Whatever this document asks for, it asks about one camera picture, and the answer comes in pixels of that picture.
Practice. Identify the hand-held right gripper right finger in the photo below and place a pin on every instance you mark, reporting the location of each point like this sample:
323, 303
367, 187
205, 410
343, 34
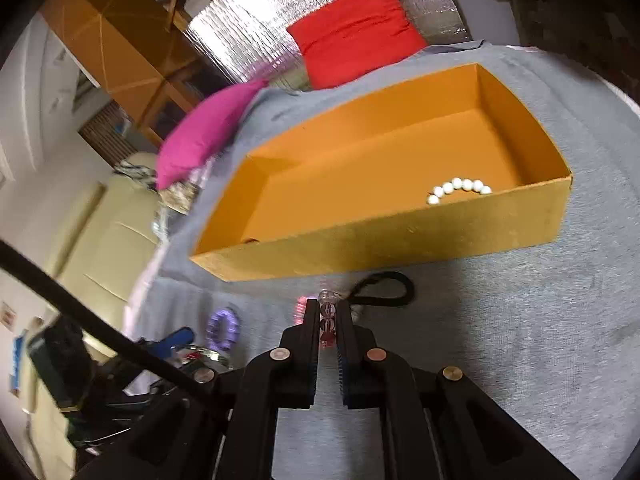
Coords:
344, 360

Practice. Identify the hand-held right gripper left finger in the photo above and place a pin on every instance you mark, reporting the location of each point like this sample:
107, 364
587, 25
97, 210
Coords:
312, 360

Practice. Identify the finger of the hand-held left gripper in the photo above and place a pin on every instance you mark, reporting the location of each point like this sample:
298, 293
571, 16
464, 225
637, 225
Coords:
172, 340

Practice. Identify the orange cardboard box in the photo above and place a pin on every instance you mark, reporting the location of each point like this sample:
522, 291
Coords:
350, 240

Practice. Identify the beige sofa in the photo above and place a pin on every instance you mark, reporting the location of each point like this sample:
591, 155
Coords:
100, 240

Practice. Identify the patterned cloth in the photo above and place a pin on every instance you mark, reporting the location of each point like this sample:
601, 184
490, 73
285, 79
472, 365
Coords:
177, 197

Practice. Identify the grey blanket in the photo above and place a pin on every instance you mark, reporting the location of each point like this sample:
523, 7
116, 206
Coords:
500, 310

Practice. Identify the magenta cushion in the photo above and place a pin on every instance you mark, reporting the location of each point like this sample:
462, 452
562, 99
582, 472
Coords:
205, 130

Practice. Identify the brown slatted panel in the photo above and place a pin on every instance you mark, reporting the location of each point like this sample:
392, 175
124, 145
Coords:
107, 130

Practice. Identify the silver foil mat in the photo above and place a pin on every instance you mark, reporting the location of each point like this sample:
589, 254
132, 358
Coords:
240, 35

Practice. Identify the wooden cabinet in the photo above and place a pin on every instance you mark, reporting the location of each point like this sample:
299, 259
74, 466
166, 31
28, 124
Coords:
115, 25

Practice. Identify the large red cushion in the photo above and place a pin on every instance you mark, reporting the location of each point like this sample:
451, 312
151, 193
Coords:
350, 30

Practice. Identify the dark wooden furniture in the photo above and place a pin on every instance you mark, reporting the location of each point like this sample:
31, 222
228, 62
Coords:
575, 10

